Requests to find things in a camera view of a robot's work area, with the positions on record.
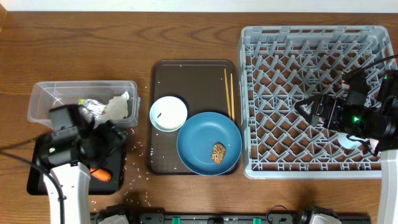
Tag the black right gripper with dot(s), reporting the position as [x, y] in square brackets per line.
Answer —
[336, 105]

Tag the white paper cup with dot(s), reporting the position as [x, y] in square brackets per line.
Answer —
[349, 142]

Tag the brown food scrap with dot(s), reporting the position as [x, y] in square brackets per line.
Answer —
[218, 153]

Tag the blue plate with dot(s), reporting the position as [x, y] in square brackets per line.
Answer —
[200, 134]

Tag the light blue rice bowl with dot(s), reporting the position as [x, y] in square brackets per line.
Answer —
[168, 113]

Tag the white tissue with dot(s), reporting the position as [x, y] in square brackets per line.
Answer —
[116, 108]

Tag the yellow green snack wrapper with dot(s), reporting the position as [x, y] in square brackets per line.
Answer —
[91, 108]

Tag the orange carrot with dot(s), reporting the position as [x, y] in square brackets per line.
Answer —
[101, 174]

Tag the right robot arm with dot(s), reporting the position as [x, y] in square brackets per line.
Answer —
[350, 116]

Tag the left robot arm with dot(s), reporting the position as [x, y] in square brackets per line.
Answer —
[68, 186]

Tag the grey dishwasher rack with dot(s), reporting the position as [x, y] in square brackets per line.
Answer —
[280, 65]

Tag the brown serving tray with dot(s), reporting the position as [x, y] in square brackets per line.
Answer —
[200, 85]

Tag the clear plastic bin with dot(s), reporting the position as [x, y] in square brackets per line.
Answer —
[48, 95]

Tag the black bin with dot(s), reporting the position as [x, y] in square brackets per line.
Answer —
[94, 151]

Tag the black front rail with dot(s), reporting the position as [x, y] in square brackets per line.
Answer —
[120, 214]

